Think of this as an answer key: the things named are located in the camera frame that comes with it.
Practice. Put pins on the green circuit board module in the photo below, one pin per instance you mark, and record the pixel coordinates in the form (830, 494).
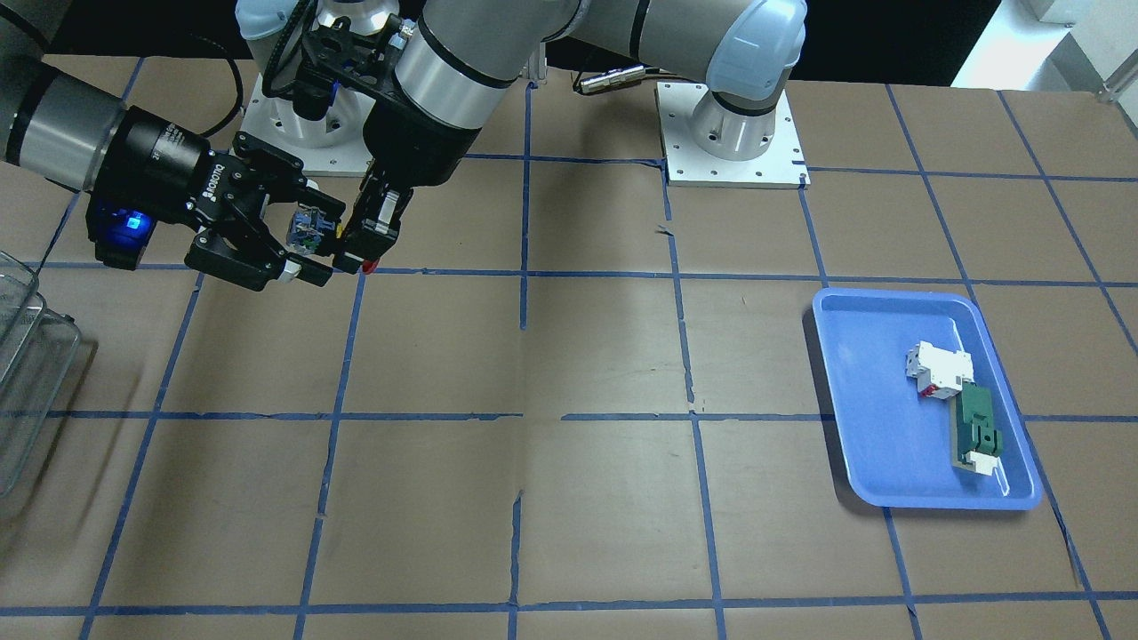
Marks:
(976, 442)

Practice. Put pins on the blue plastic tray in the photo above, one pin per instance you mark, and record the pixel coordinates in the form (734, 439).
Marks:
(896, 445)

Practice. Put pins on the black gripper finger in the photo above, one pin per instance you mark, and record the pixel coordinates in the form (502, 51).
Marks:
(252, 265)
(364, 253)
(281, 177)
(367, 210)

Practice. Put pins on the small blue push button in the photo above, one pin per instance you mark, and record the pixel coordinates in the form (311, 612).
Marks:
(312, 232)

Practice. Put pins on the white circuit breaker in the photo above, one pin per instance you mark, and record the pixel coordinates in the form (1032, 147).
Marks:
(938, 373)

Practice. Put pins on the silver wire mesh shelf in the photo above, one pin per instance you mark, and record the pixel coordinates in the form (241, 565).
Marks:
(37, 348)

